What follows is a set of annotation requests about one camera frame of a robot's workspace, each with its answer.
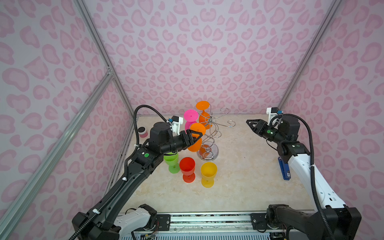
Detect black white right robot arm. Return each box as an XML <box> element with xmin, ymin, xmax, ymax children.
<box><xmin>246</xmin><ymin>114</ymin><xmax>362</xmax><ymax>240</ymax></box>

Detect aluminium corner frame post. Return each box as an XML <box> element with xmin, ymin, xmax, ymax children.
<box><xmin>278</xmin><ymin>0</ymin><xmax>344</xmax><ymax>109</ymax></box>
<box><xmin>74</xmin><ymin>0</ymin><xmax>134</xmax><ymax>116</ymax></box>

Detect orange plastic wine glass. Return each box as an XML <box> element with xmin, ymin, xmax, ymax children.
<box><xmin>188</xmin><ymin>123</ymin><xmax>206</xmax><ymax>152</ymax></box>
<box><xmin>196</xmin><ymin>101</ymin><xmax>212</xmax><ymax>130</ymax></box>

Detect red plastic wine glass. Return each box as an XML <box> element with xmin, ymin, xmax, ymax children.
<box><xmin>179</xmin><ymin>157</ymin><xmax>196</xmax><ymax>183</ymax></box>

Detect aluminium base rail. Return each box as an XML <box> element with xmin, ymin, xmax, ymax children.
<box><xmin>80</xmin><ymin>209</ymin><xmax>344</xmax><ymax>240</ymax></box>

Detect chrome wire wine glass rack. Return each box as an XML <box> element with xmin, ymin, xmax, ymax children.
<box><xmin>197</xmin><ymin>104</ymin><xmax>236</xmax><ymax>162</ymax></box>

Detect yellow plastic wine glass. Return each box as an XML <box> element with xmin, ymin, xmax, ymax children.
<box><xmin>201</xmin><ymin>162</ymin><xmax>218</xmax><ymax>188</ymax></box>

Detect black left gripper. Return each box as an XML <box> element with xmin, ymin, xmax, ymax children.
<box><xmin>160</xmin><ymin>128</ymin><xmax>203</xmax><ymax>156</ymax></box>

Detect aluminium diagonal frame bar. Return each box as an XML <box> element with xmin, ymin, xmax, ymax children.
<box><xmin>1</xmin><ymin>72</ymin><xmax>115</xmax><ymax>240</ymax></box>

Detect blue stapler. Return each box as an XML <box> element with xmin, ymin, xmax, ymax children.
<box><xmin>278</xmin><ymin>157</ymin><xmax>291</xmax><ymax>181</ymax></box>

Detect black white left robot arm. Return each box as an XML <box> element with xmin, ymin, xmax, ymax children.
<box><xmin>70</xmin><ymin>116</ymin><xmax>205</xmax><ymax>240</ymax></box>

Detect magenta plastic wine glass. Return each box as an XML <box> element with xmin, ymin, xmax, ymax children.
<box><xmin>184</xmin><ymin>110</ymin><xmax>199</xmax><ymax>130</ymax></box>

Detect aluminium corner frame post right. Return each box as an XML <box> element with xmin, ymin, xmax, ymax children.
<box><xmin>278</xmin><ymin>0</ymin><xmax>344</xmax><ymax>109</ymax></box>

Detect green plastic wine glass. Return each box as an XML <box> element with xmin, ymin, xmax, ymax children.
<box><xmin>164</xmin><ymin>152</ymin><xmax>180</xmax><ymax>174</ymax></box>

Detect aluminium corner frame post left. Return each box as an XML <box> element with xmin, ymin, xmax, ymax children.
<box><xmin>74</xmin><ymin>0</ymin><xmax>134</xmax><ymax>116</ymax></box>

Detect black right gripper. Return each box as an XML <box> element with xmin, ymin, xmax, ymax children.
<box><xmin>246</xmin><ymin>119</ymin><xmax>286</xmax><ymax>145</ymax></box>

